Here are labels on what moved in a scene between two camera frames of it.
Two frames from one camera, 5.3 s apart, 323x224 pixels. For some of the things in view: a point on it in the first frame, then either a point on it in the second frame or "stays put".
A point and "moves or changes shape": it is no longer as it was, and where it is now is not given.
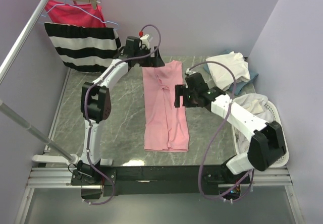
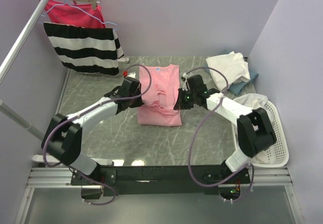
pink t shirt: x=165 y=125 moves or changes shape
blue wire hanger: x=65 y=4 stays put
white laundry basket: x=276 y=119 stays put
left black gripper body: x=146 y=61 -> x=136 y=102
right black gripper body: x=190 y=98 stays put
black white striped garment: x=84 y=49 stays put
